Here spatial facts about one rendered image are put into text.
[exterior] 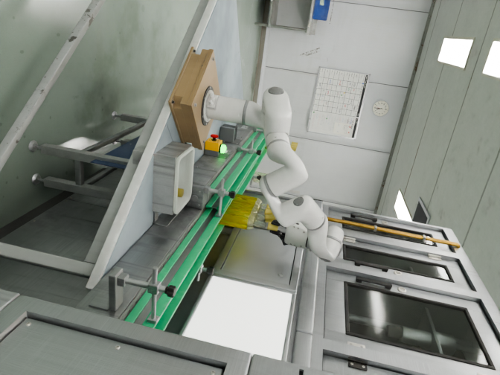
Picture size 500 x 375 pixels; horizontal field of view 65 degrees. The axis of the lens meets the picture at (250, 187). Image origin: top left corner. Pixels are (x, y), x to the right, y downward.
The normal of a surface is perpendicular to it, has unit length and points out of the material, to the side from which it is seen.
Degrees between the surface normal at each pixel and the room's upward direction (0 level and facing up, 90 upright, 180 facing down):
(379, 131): 90
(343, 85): 90
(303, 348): 90
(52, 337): 90
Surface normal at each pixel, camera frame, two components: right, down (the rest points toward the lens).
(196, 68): -0.04, -0.47
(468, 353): 0.12, -0.91
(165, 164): -0.20, 0.36
